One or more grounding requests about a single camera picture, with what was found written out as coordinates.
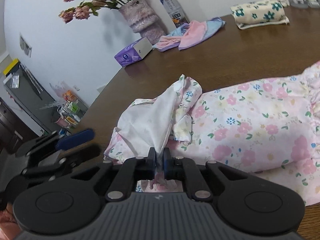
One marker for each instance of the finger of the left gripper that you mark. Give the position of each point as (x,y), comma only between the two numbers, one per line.
(74,158)
(72,141)

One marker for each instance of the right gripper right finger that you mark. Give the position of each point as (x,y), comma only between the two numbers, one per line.
(187,172)

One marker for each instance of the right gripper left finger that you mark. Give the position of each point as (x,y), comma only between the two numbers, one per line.
(125,176)

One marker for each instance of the pink floral baby garment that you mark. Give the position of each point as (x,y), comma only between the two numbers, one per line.
(269,127)

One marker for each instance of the person left hand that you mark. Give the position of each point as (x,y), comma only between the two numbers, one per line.
(8,224)

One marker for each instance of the clutter rack with packets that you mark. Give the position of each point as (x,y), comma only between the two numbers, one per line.
(69,107)

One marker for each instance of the grey cabinet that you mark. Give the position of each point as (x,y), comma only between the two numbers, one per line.
(31,96)

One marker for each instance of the purple tissue pack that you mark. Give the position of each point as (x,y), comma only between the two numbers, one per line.
(134,52)

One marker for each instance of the purple knitted vase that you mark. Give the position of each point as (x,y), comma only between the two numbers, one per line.
(142,19)

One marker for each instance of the pink blue towel cap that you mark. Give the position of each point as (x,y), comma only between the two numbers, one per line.
(189,34)

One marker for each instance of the plastic drink bottle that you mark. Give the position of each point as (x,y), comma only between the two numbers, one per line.
(175,11)

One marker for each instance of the floral cream fabric pouch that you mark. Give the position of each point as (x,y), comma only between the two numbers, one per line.
(257,14)

